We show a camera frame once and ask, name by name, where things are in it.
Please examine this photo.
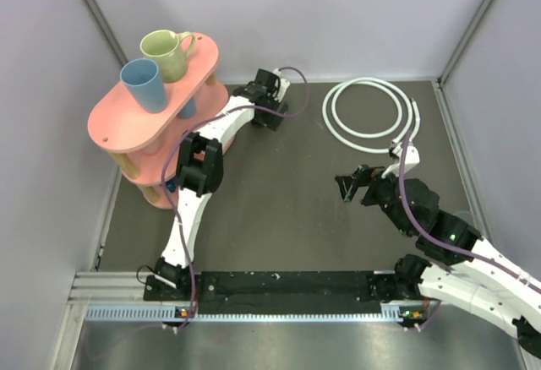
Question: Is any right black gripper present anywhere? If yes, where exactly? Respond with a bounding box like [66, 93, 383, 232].
[335, 162, 413, 237]

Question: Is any white hose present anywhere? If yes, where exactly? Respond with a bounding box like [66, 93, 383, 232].
[321, 76, 423, 155]

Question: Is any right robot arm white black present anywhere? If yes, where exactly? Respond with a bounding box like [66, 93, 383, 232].
[335, 165, 540, 357]

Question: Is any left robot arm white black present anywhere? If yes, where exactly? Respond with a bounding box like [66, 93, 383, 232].
[146, 68, 290, 303]

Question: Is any small blue cup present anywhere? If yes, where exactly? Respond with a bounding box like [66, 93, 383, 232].
[177, 96, 197, 119]

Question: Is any green ceramic mug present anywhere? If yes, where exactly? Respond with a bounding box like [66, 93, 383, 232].
[139, 30, 197, 83]

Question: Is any blue plastic cup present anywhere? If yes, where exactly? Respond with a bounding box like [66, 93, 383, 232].
[120, 58, 168, 113]

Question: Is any pink three-tier shelf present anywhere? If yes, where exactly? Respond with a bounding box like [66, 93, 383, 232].
[87, 33, 229, 209]

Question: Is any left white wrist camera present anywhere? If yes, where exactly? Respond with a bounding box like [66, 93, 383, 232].
[273, 68, 291, 101]

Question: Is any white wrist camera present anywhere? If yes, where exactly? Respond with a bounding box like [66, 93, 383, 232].
[273, 68, 291, 101]
[382, 141, 420, 177]

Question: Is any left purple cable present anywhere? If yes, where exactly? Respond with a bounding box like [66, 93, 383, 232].
[160, 67, 308, 329]

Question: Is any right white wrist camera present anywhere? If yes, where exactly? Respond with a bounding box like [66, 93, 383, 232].
[382, 141, 420, 177]

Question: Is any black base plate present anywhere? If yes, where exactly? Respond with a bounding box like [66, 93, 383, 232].
[145, 271, 423, 302]

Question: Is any slotted cable duct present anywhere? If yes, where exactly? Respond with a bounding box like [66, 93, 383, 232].
[84, 301, 424, 324]

